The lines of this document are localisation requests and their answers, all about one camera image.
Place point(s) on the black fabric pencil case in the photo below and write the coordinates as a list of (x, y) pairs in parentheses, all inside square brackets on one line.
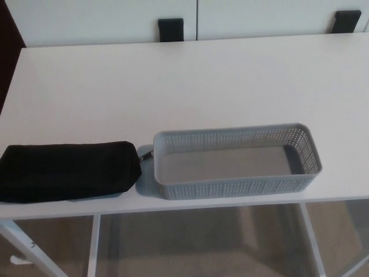
[(66, 170)]

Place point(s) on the grey perforated plastic basket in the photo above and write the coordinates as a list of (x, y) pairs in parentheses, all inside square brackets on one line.
[(230, 187)]

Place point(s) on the white cabinet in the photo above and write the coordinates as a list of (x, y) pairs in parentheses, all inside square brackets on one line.
[(101, 17)]

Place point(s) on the dark brown door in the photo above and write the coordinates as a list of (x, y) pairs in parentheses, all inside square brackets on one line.
[(8, 43)]

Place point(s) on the white hook on table leg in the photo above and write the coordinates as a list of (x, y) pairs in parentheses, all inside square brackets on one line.
[(18, 260)]

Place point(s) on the white metal table leg frame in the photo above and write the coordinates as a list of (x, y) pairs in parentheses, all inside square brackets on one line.
[(315, 245), (95, 245)]

